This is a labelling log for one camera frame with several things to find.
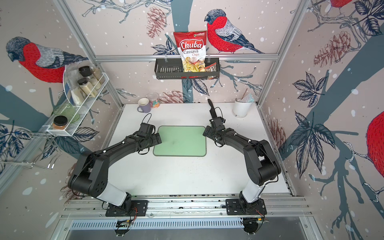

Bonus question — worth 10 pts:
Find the red Chuba cassava chips bag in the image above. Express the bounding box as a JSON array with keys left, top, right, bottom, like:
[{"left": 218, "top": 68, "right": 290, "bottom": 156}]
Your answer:
[{"left": 174, "top": 31, "right": 207, "bottom": 73}]

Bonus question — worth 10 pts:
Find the green cutting board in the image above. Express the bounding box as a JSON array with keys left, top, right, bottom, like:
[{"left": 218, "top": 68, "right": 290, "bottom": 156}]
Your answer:
[{"left": 153, "top": 126, "right": 207, "bottom": 157}]

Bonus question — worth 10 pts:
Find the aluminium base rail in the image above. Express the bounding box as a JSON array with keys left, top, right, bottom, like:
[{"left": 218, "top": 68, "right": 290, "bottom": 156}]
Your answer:
[{"left": 59, "top": 194, "right": 313, "bottom": 220}]

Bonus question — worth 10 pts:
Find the spice jar black lid lower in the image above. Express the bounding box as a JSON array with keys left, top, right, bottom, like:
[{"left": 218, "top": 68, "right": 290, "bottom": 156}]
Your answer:
[{"left": 78, "top": 78, "right": 98, "bottom": 98}]

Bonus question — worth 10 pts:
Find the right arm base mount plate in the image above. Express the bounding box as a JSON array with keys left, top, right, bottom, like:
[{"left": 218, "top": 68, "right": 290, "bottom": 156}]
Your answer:
[{"left": 226, "top": 199, "right": 267, "bottom": 216}]

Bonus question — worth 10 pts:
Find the blister pack in cup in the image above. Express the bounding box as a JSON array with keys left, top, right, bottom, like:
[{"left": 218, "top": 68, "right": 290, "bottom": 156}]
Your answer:
[{"left": 241, "top": 94, "right": 255, "bottom": 103}]

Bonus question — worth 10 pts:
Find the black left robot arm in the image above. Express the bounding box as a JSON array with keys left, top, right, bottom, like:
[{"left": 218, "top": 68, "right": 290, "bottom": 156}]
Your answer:
[{"left": 68, "top": 123, "right": 162, "bottom": 209}]

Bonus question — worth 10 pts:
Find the purple ceramic mug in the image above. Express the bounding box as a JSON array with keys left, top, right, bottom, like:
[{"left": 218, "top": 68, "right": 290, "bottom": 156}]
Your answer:
[{"left": 137, "top": 98, "right": 151, "bottom": 114}]

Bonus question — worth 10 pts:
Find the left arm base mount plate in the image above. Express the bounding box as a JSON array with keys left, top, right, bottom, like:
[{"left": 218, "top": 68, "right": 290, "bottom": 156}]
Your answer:
[{"left": 105, "top": 200, "right": 149, "bottom": 217}]

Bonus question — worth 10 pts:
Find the black wire wall basket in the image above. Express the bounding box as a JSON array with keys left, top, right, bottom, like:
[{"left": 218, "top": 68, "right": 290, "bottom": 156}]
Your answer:
[{"left": 154, "top": 56, "right": 221, "bottom": 80}]

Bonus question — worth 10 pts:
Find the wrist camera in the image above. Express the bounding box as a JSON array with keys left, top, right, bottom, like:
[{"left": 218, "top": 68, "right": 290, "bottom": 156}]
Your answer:
[
  {"left": 137, "top": 123, "right": 156, "bottom": 137},
  {"left": 210, "top": 117, "right": 226, "bottom": 132}
]

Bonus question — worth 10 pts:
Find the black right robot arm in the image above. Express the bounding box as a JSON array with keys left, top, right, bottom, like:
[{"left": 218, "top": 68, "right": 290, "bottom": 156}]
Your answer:
[{"left": 203, "top": 117, "right": 281, "bottom": 214}]

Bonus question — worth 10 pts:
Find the metal wire wall rack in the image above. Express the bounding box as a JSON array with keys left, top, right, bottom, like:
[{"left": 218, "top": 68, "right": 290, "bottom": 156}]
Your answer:
[{"left": 1, "top": 133, "right": 63, "bottom": 170}]

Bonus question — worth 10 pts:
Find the white utensil cup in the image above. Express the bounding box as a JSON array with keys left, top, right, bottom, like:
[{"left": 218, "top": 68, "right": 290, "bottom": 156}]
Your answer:
[{"left": 233, "top": 99, "right": 254, "bottom": 118}]

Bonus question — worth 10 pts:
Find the clear jar of colourful candies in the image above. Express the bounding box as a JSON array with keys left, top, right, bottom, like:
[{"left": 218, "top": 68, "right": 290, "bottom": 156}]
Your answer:
[{"left": 147, "top": 92, "right": 160, "bottom": 108}]

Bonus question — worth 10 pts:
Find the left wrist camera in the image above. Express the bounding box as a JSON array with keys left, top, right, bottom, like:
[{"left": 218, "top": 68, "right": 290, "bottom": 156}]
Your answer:
[{"left": 137, "top": 123, "right": 156, "bottom": 137}]

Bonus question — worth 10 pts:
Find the clear acrylic wall shelf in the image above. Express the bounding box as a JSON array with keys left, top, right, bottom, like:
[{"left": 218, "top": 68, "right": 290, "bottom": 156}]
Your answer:
[{"left": 47, "top": 61, "right": 109, "bottom": 137}]

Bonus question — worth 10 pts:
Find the green glass plate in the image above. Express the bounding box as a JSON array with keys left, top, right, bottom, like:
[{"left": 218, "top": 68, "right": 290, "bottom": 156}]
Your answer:
[{"left": 53, "top": 103, "right": 80, "bottom": 124}]

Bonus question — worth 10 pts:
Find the orange jar black lid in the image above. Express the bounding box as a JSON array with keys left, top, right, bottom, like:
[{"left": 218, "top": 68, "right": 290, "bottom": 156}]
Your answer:
[{"left": 52, "top": 115, "right": 69, "bottom": 130}]

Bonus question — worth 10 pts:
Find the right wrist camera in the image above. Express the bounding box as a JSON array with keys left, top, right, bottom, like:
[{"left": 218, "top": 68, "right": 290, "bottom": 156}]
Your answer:
[{"left": 210, "top": 117, "right": 226, "bottom": 132}]

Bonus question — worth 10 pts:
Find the black knife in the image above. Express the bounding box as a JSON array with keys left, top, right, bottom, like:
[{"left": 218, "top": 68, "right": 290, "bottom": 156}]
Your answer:
[{"left": 208, "top": 99, "right": 217, "bottom": 121}]

